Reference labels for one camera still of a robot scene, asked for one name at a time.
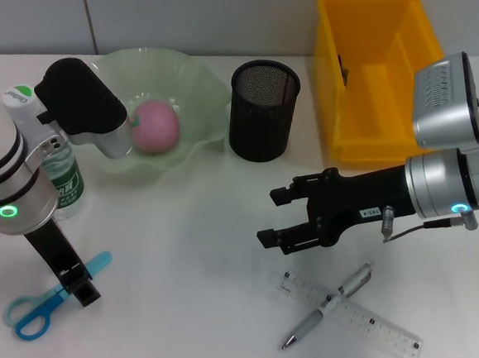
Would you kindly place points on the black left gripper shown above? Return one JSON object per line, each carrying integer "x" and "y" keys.
{"x": 51, "y": 247}

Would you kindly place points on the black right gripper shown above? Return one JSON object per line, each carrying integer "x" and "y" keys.
{"x": 354, "y": 196}

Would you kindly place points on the blue scissors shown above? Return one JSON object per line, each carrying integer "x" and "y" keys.
{"x": 33, "y": 316}

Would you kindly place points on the clear green-label water bottle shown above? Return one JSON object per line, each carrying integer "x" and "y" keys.
{"x": 66, "y": 186}

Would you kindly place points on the pink toy peach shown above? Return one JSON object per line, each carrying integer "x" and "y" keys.
{"x": 156, "y": 127}

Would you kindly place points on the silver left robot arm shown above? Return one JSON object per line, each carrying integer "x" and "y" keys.
{"x": 15, "y": 186}

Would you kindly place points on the black mesh pen holder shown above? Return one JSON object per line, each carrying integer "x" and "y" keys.
{"x": 260, "y": 126}

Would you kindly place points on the silver ballpoint pen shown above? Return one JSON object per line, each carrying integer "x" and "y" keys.
{"x": 316, "y": 316}

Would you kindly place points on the transparent plastic ruler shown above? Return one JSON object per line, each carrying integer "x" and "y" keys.
{"x": 377, "y": 326}

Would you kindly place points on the pale green glass fruit plate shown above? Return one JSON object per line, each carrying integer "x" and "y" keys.
{"x": 180, "y": 83}

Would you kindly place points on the yellow plastic bin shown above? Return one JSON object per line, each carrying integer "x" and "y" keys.
{"x": 370, "y": 94}

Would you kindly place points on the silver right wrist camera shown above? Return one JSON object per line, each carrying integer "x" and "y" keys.
{"x": 444, "y": 108}

